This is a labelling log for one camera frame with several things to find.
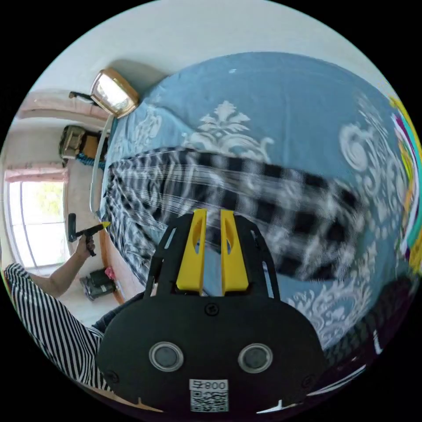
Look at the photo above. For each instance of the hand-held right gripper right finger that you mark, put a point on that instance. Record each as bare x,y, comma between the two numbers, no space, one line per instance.
234,263

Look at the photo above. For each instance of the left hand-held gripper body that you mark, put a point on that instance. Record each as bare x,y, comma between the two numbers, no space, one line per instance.
86,234

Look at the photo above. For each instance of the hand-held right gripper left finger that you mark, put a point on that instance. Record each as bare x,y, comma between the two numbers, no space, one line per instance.
190,263

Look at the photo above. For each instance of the black and white checkered pants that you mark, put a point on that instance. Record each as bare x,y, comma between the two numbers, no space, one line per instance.
184,184

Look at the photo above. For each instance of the person's left forearm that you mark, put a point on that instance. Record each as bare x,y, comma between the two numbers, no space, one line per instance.
57,278

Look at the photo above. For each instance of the person's left hand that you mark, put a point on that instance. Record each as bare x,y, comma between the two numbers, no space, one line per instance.
86,248

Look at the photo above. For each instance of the window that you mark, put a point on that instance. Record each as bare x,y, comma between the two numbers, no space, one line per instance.
36,224

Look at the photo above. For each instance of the pink curtain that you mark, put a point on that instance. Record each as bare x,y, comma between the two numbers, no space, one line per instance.
36,173

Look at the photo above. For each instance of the olive green bag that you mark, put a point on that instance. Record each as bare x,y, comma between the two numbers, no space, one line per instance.
72,141

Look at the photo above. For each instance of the person's body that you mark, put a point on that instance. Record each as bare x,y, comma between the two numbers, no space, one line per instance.
56,326

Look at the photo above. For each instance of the gold framed mirror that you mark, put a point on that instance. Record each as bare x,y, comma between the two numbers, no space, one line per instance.
113,94

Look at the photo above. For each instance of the bed with blue printed sheet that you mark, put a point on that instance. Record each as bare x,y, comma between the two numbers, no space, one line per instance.
280,108

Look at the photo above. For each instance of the pile of clothes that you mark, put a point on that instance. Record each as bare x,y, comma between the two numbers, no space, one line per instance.
407,184

